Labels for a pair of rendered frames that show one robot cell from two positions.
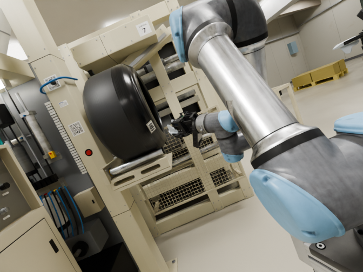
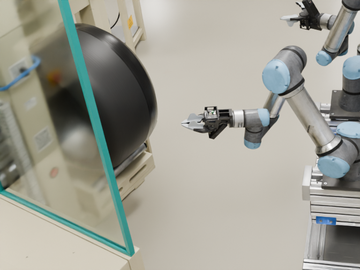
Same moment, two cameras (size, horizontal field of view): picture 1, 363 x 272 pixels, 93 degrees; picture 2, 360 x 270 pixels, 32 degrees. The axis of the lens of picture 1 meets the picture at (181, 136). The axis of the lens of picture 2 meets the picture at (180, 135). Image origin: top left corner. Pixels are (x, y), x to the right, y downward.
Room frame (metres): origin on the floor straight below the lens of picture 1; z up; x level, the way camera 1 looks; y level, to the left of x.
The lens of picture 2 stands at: (-0.54, 1.67, 2.54)
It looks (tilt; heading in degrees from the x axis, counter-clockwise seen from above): 37 degrees down; 311
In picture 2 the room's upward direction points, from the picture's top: 10 degrees counter-clockwise
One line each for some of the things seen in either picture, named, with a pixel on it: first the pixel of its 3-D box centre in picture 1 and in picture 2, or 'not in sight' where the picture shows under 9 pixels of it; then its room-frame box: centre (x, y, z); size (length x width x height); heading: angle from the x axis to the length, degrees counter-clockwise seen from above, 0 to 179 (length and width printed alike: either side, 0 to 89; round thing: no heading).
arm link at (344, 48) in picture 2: not in sight; (338, 44); (0.55, -0.88, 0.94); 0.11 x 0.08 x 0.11; 85
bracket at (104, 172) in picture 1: (116, 166); not in sight; (1.15, 0.48, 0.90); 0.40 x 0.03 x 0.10; 179
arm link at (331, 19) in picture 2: not in sight; (340, 25); (0.55, -0.90, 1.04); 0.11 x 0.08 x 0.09; 175
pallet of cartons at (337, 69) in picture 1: (317, 76); not in sight; (6.27, -5.43, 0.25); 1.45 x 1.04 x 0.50; 20
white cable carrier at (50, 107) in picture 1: (69, 137); not in sight; (1.10, 0.64, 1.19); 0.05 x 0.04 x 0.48; 179
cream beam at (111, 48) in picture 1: (118, 47); not in sight; (1.44, 0.17, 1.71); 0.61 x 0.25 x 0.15; 89
